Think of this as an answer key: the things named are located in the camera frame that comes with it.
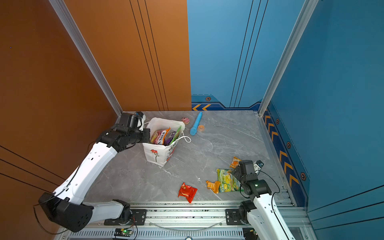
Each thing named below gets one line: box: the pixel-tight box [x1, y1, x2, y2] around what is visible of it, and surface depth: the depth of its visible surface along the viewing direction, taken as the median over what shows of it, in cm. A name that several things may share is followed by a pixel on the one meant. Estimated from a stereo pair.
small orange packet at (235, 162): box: [229, 156, 242, 169], surface depth 93 cm
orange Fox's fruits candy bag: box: [150, 127, 171, 145], surface depth 82 cm
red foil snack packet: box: [178, 182, 198, 204], surface depth 82 cm
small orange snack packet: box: [206, 180, 220, 194], surface depth 84 cm
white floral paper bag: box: [142, 117, 186, 167], surface depth 82 cm
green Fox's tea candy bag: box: [216, 168, 244, 193], surface depth 84 cm
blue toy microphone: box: [189, 111, 203, 136], surface depth 107 cm
